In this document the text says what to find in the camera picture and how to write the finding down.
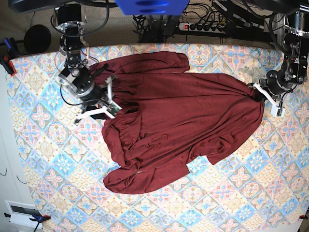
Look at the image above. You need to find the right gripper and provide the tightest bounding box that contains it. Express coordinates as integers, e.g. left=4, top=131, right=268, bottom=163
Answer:
left=59, top=66, right=106, bottom=106

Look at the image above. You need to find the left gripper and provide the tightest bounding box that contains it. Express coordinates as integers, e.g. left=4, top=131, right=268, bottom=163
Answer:
left=259, top=70, right=293, bottom=99

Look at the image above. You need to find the dark red t-shirt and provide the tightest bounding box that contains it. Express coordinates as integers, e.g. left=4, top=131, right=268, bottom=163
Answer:
left=93, top=52, right=264, bottom=194

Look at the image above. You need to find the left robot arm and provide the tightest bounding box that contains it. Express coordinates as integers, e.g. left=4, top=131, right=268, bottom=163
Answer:
left=256, top=0, right=309, bottom=98

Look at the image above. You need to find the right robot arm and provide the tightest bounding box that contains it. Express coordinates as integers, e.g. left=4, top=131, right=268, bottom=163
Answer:
left=51, top=4, right=108, bottom=107

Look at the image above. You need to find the blue orange clamp upper left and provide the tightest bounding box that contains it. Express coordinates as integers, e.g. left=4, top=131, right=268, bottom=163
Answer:
left=0, top=38, right=17, bottom=76

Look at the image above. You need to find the blue orange clamp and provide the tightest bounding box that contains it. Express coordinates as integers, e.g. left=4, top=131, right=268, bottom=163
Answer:
left=3, top=212, right=51, bottom=232
left=0, top=38, right=17, bottom=76

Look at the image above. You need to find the white power strip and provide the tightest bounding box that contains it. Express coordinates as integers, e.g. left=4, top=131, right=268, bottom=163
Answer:
left=178, top=23, right=224, bottom=33

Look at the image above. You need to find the patterned tile tablecloth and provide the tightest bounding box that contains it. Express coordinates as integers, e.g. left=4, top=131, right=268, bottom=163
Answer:
left=5, top=52, right=309, bottom=232

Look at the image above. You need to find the orange clamp lower right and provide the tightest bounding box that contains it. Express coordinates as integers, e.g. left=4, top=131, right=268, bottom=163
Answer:
left=298, top=215, right=308, bottom=220

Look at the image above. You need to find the blue orange clamp lower left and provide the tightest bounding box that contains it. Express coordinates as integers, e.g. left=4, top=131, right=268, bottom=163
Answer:
left=3, top=212, right=51, bottom=232

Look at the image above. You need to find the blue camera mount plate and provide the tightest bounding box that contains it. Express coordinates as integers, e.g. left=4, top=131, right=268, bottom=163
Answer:
left=115, top=0, right=189, bottom=16

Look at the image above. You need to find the white wall outlet box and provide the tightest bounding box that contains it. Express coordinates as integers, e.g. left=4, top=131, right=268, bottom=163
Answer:
left=4, top=200, right=40, bottom=229

